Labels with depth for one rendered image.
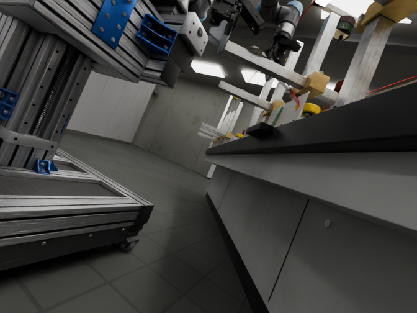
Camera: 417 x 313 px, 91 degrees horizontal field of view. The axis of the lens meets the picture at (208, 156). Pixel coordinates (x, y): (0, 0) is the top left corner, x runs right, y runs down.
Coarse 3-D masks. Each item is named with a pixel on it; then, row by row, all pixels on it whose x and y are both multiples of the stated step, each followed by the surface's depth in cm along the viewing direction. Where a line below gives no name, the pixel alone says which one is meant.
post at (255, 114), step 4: (272, 80) 119; (264, 84) 121; (268, 84) 119; (264, 88) 119; (268, 88) 119; (264, 92) 119; (268, 92) 119; (260, 96) 120; (264, 96) 119; (256, 108) 118; (260, 108) 118; (256, 112) 118; (260, 112) 118; (252, 116) 119; (256, 116) 118; (252, 120) 118; (256, 120) 118; (248, 124) 120; (252, 124) 118; (244, 132) 121; (244, 136) 117
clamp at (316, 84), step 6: (318, 72) 60; (312, 78) 60; (318, 78) 60; (324, 78) 60; (306, 84) 62; (312, 84) 60; (318, 84) 60; (324, 84) 60; (294, 90) 70; (300, 90) 65; (306, 90) 63; (312, 90) 61; (318, 90) 60; (324, 90) 60; (312, 96) 65
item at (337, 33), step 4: (336, 32) 69; (340, 32) 69; (344, 32) 69; (348, 32) 68; (336, 36) 71; (340, 36) 70; (344, 36) 70; (348, 36) 69; (340, 40) 72; (336, 44) 70; (332, 48) 70
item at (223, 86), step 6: (222, 84) 86; (228, 84) 86; (222, 90) 88; (228, 90) 86; (234, 90) 87; (240, 90) 87; (240, 96) 87; (246, 96) 87; (252, 96) 87; (252, 102) 88; (258, 102) 88; (264, 102) 88; (270, 102) 88; (264, 108) 89; (270, 108) 88
